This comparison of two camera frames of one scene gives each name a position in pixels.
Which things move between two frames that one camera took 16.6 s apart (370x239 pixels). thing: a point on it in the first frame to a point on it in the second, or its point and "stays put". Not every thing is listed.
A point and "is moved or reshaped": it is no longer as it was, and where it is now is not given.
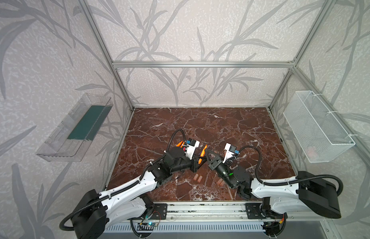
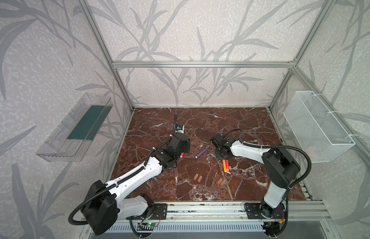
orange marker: (202, 154) is moved or reshaped
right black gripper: (216, 162) to (220, 154)
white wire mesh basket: (322, 137) stays put
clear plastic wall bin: (71, 142) stays put
